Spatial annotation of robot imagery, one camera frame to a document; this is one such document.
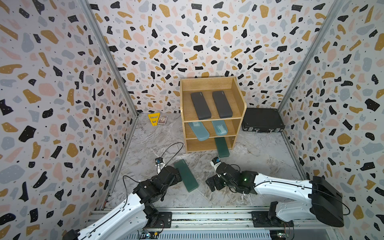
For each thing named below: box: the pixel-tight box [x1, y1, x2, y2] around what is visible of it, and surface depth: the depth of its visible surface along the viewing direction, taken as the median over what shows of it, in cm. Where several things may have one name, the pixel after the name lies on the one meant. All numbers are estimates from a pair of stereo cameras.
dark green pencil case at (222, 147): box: [214, 137, 230, 158], surface depth 99 cm
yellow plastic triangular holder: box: [148, 112, 161, 127], surface depth 119 cm
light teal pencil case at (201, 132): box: [188, 121, 210, 142], surface depth 90 cm
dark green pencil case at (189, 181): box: [174, 159, 199, 193], surface depth 91 cm
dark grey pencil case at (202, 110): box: [190, 92, 212, 120], surface depth 82 cm
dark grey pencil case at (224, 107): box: [212, 90, 233, 119], surface depth 83 cm
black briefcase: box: [241, 107, 285, 134], surface depth 112 cm
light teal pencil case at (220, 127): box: [212, 120, 228, 136], surface depth 91 cm
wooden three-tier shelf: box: [180, 76, 247, 153], surface depth 89 cm
